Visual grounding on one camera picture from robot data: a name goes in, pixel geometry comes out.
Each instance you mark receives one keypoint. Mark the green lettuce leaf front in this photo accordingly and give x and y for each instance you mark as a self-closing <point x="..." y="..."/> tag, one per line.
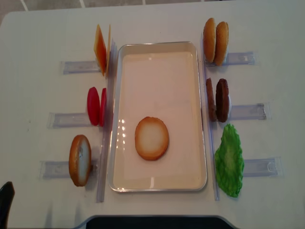
<point x="229" y="162"/>

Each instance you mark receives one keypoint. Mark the red tomato slice right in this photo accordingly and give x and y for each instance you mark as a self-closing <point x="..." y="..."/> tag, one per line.
<point x="103" y="107"/>

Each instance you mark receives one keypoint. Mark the red tomato slice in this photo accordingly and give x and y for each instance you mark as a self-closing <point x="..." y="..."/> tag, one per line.
<point x="103" y="107"/>
<point x="93" y="106"/>

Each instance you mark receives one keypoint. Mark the red tomato slice left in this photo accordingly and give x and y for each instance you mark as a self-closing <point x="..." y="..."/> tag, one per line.
<point x="93" y="106"/>

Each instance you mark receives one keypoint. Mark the brown meat patty left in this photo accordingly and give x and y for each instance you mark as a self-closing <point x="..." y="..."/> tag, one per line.
<point x="210" y="99"/>

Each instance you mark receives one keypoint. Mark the dark brown meat patty right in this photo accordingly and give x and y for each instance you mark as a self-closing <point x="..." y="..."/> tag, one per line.
<point x="222" y="100"/>

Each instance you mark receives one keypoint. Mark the yellow cheese slice right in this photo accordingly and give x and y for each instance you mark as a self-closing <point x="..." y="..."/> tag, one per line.
<point x="108" y="52"/>

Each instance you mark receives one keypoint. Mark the orange cheese slice left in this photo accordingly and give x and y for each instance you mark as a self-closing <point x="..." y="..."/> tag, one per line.
<point x="100" y="50"/>

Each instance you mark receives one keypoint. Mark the toasted bun slice on tray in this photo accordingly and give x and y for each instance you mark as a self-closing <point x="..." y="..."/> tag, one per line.
<point x="151" y="138"/>

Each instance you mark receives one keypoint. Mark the white rectangular metal tray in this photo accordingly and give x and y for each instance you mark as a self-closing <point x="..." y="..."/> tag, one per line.
<point x="158" y="80"/>

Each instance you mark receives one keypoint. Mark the clear long strip left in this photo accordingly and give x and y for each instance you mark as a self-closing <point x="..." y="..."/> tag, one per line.
<point x="107" y="128"/>

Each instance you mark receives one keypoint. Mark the clear long strip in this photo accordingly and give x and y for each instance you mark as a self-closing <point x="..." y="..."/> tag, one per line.
<point x="107" y="128"/>
<point x="209" y="126"/>

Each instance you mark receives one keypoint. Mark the clear long strip right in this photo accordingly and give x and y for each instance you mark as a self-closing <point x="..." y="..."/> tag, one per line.
<point x="209" y="126"/>

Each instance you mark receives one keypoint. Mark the upright bun slice left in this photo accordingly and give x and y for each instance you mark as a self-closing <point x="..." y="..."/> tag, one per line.
<point x="80" y="160"/>

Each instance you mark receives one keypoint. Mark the golden bun slice left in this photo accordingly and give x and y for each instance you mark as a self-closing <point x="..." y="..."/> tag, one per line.
<point x="209" y="39"/>

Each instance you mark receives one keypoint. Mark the golden bun slice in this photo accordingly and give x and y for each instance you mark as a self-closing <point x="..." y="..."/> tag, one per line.
<point x="209" y="39"/>
<point x="222" y="37"/>

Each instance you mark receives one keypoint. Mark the golden bun slice right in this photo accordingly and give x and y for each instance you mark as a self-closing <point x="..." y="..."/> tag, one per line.
<point x="222" y="37"/>

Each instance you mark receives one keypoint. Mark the dark base bottom edge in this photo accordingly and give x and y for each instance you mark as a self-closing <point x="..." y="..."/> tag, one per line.
<point x="156" y="222"/>

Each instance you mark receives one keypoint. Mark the black object bottom left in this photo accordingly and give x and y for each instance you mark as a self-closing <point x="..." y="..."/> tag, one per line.
<point x="7" y="194"/>

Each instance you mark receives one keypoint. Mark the clear holder rail top left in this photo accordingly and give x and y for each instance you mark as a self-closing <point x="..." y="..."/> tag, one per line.
<point x="70" y="67"/>

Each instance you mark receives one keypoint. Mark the clear holder rail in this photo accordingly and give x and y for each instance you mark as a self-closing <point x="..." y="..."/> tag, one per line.
<point x="268" y="167"/>
<point x="240" y="58"/>
<point x="67" y="120"/>
<point x="259" y="111"/>
<point x="70" y="67"/>
<point x="54" y="170"/>

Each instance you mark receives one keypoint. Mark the clear holder rail middle left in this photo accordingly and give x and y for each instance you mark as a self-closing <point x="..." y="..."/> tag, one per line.
<point x="67" y="120"/>

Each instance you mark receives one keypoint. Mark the clear holder rail middle right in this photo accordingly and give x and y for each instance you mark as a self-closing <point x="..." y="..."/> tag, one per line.
<point x="259" y="111"/>

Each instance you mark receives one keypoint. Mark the clear holder rail top right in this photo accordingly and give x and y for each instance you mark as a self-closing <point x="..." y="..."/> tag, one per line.
<point x="240" y="58"/>

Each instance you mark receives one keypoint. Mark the clear holder rail bottom left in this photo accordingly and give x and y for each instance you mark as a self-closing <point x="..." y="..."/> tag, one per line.
<point x="54" y="170"/>

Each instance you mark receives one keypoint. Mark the clear holder rail bottom right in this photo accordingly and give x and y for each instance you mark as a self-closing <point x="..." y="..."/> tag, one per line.
<point x="268" y="167"/>

